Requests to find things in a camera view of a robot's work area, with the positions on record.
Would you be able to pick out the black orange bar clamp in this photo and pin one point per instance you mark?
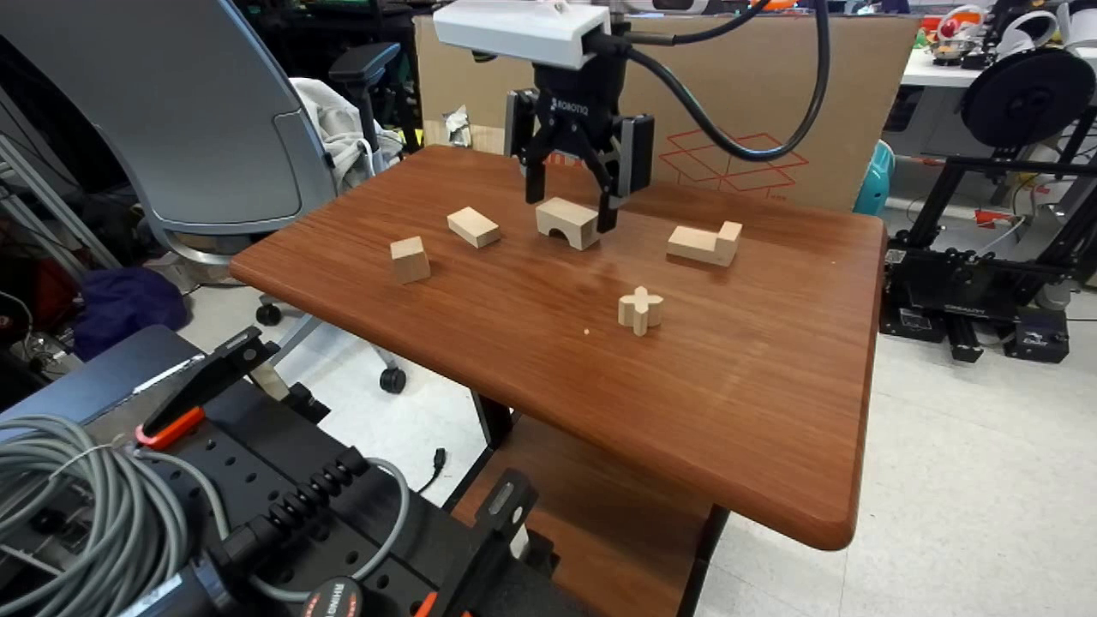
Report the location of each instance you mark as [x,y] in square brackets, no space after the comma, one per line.
[185,406]

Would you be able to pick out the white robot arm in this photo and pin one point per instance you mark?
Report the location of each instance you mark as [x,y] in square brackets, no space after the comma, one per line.
[540,31]

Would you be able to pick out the rectangular wooden block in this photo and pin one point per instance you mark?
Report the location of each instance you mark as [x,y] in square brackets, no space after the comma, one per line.
[473,227]

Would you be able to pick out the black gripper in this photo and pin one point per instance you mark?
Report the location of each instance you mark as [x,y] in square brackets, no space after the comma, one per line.
[575,113]

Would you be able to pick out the L-shaped wooden block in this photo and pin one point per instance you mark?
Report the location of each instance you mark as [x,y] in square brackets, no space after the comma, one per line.
[706,246]

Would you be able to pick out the large cardboard sheet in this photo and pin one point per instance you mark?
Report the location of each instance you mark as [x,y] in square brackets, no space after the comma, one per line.
[750,84]

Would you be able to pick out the grey office chair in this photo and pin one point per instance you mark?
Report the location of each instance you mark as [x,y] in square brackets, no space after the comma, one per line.
[195,112]

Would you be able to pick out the arch-shaped wooden block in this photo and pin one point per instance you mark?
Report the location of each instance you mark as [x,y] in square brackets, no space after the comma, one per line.
[570,222]

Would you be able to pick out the black power strip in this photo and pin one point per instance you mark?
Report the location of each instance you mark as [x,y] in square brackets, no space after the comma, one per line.
[274,479]

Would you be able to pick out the cross-shaped wooden block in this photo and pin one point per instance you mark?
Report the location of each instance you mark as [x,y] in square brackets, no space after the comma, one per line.
[638,310]

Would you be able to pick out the wooden cube block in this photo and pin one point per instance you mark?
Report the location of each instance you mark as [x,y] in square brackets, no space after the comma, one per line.
[409,259]

